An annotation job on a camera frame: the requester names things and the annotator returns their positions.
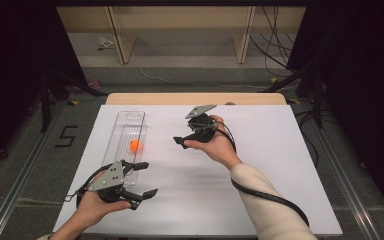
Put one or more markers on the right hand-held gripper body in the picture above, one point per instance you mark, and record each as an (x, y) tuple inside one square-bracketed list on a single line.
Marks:
[(202, 128)]

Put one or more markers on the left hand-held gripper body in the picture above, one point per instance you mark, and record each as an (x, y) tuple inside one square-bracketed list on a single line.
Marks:
[(110, 178)]

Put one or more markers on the orange ball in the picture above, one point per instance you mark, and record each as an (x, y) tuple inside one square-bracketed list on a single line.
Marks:
[(134, 145)]

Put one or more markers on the clear plastic tray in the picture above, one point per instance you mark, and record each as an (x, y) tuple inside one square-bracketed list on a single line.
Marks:
[(125, 126)]

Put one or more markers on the person's right hand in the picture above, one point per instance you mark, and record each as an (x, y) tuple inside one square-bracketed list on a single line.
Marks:
[(218, 148)]

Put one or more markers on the person's left hand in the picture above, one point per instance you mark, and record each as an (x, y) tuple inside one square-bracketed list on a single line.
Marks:
[(91, 210)]

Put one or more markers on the wooden table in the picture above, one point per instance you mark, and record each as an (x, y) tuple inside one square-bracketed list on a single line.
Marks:
[(166, 98)]

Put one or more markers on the white table board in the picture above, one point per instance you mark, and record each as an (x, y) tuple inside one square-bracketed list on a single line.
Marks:
[(263, 140)]

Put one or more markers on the yellow tape piece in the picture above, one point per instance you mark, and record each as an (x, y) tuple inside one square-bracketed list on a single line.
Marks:
[(273, 80), (74, 102), (293, 101)]

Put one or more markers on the pink object on floor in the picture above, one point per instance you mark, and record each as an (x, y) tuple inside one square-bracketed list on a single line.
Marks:
[(93, 85)]

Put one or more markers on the black metal stand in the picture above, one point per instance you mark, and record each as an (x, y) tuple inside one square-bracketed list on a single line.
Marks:
[(318, 100), (45, 106)]

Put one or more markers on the wooden shelf unit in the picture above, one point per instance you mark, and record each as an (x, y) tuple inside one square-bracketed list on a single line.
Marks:
[(180, 20)]

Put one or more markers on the crumpled clear wrapper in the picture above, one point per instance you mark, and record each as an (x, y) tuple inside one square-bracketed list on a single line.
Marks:
[(105, 43)]

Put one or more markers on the dark curtain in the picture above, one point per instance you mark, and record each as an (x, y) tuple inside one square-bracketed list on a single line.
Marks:
[(363, 83), (13, 66)]

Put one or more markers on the metal floor rail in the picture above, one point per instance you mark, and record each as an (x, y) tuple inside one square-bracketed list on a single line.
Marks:
[(343, 180), (16, 193)]

